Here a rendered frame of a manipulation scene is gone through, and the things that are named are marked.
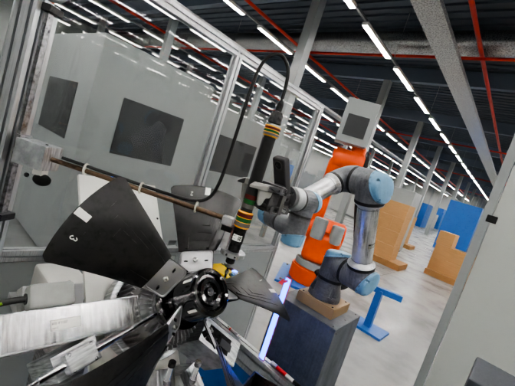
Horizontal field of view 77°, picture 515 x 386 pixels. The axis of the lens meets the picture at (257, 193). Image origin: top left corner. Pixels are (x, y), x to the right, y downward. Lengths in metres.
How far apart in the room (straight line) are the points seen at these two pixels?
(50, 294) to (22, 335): 0.10
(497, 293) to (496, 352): 0.34
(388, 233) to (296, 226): 7.81
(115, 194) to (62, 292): 0.26
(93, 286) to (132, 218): 0.28
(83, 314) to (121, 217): 0.23
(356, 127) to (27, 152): 4.21
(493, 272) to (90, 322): 2.19
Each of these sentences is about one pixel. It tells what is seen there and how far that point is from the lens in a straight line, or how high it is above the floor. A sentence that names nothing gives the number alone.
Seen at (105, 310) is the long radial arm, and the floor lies 1.13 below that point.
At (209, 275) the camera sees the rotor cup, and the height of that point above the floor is 1.25.
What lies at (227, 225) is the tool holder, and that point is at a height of 1.37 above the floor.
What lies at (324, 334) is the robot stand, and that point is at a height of 0.96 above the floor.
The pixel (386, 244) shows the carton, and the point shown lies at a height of 0.49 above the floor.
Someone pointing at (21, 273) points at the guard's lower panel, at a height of 0.91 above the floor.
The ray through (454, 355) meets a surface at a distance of 2.59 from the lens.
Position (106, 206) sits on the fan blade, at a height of 1.37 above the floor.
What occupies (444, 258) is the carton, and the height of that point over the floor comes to 0.55.
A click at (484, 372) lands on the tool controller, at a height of 1.24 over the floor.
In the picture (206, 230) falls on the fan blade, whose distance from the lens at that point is 0.95.
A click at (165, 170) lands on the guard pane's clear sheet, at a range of 1.56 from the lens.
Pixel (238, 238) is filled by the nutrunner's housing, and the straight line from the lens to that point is 0.88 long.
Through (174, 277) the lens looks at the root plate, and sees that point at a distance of 0.85.
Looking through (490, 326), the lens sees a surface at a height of 1.04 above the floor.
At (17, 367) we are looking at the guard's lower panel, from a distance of 1.72.
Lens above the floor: 1.57
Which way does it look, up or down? 6 degrees down
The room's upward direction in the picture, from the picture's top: 18 degrees clockwise
